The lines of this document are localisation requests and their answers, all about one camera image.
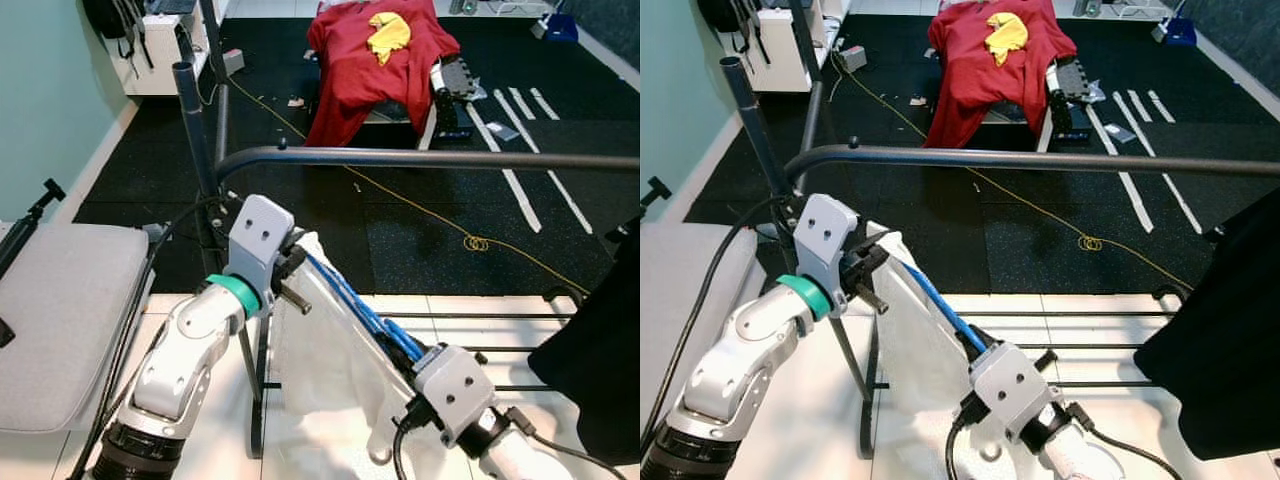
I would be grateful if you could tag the long white floor strip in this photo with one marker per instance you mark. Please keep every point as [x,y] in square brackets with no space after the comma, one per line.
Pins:
[1128,175]
[510,175]
[560,190]
[1175,195]

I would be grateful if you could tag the black metal clothes rack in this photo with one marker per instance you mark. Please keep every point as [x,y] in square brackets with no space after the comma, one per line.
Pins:
[1000,158]
[400,158]

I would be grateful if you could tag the blue plastic hanger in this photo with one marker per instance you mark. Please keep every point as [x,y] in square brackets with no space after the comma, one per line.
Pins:
[940,305]
[350,300]

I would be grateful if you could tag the black t-shirt with gold print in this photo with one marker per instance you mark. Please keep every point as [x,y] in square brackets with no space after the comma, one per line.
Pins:
[1220,340]
[600,350]

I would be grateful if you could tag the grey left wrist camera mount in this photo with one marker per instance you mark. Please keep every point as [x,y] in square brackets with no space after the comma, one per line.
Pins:
[255,240]
[825,235]

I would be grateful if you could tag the black selfie stick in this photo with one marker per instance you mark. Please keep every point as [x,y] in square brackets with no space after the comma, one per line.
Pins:
[40,205]
[655,190]

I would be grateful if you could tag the black backpack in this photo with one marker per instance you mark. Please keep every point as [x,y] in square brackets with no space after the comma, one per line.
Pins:
[722,15]
[105,18]

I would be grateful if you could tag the red shirt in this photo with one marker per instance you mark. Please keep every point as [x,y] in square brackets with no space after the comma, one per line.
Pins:
[360,80]
[980,85]

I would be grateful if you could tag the grey power adapter box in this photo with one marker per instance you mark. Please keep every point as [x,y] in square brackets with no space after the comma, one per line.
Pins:
[233,62]
[850,58]

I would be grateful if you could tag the blue dustpan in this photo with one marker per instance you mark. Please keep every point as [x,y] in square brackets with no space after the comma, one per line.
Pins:
[1180,30]
[560,28]

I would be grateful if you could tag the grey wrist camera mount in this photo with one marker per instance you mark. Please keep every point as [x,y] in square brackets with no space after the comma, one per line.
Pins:
[825,235]
[455,385]
[255,240]
[1010,385]

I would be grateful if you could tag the white shirt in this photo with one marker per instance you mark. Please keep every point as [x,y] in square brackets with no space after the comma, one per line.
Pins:
[920,380]
[330,380]

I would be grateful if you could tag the short white floor strip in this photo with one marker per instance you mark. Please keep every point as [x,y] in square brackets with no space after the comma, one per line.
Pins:
[521,104]
[545,104]
[1139,106]

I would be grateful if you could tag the small black device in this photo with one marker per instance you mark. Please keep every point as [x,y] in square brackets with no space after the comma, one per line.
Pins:
[6,333]

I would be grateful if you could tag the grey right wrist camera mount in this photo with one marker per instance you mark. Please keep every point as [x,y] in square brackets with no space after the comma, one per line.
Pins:
[455,385]
[1010,385]

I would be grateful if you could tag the thin black stand pole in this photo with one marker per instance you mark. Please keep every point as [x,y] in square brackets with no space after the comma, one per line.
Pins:
[212,40]
[805,40]

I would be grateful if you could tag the white cabinet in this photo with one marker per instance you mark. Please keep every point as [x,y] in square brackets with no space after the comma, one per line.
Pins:
[785,55]
[160,60]

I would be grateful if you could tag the black rubber floor mat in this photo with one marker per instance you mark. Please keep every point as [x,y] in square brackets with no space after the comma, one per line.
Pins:
[950,215]
[300,220]

